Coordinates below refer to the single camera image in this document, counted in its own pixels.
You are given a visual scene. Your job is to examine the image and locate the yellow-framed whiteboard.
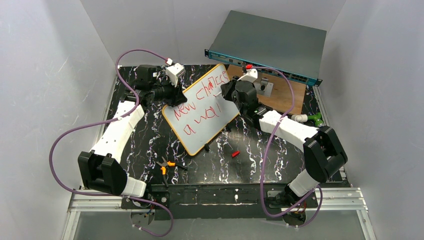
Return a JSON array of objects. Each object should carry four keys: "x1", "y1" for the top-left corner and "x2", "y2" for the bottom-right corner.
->
[{"x1": 162, "y1": 63, "x2": 239, "y2": 156}]

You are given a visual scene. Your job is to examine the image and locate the red marker cap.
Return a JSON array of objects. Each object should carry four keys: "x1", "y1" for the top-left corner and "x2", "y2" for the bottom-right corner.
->
[{"x1": 231, "y1": 151, "x2": 240, "y2": 158}]

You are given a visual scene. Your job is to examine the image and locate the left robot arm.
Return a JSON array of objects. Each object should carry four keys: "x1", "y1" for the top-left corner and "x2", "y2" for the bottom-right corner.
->
[{"x1": 77, "y1": 63, "x2": 187, "y2": 198}]

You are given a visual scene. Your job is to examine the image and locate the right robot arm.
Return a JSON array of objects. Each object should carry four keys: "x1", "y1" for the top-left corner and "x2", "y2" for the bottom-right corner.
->
[{"x1": 220, "y1": 77, "x2": 348, "y2": 205}]

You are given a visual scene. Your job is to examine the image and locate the wooden board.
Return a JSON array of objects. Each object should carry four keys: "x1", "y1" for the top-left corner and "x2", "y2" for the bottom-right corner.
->
[{"x1": 227, "y1": 65, "x2": 306, "y2": 115}]

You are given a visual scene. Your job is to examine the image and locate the green and white tool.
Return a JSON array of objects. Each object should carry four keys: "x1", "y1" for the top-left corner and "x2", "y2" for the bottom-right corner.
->
[{"x1": 290, "y1": 112, "x2": 325, "y2": 128}]

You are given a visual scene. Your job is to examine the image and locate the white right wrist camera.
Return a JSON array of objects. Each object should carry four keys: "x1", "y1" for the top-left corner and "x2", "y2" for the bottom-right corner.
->
[{"x1": 238, "y1": 68, "x2": 258, "y2": 83}]

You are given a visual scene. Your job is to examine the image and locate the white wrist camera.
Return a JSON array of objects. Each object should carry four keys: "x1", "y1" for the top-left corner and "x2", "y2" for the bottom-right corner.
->
[
  {"x1": 238, "y1": 68, "x2": 258, "y2": 83},
  {"x1": 165, "y1": 63, "x2": 186, "y2": 88}
]

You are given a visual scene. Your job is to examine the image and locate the grey metal bracket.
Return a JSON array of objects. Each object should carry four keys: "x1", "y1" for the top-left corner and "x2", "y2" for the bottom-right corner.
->
[{"x1": 254, "y1": 77, "x2": 274, "y2": 98}]

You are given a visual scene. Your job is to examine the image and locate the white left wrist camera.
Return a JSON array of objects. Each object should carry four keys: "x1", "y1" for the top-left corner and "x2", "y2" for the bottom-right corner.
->
[{"x1": 165, "y1": 63, "x2": 186, "y2": 88}]

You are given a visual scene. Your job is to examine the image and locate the grey network switch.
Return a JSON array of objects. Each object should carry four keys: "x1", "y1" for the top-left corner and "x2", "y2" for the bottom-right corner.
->
[{"x1": 204, "y1": 10, "x2": 327, "y2": 87}]

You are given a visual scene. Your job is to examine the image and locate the orange-handled pliers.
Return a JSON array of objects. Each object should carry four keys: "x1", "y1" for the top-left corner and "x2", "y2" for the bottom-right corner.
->
[{"x1": 156, "y1": 157, "x2": 188, "y2": 188}]

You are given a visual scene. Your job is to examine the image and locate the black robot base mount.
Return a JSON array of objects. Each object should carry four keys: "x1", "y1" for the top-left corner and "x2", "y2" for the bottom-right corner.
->
[{"x1": 120, "y1": 182, "x2": 349, "y2": 221}]

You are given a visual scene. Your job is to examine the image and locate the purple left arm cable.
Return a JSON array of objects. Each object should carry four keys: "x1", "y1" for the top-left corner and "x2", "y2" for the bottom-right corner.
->
[{"x1": 48, "y1": 48, "x2": 175, "y2": 238}]

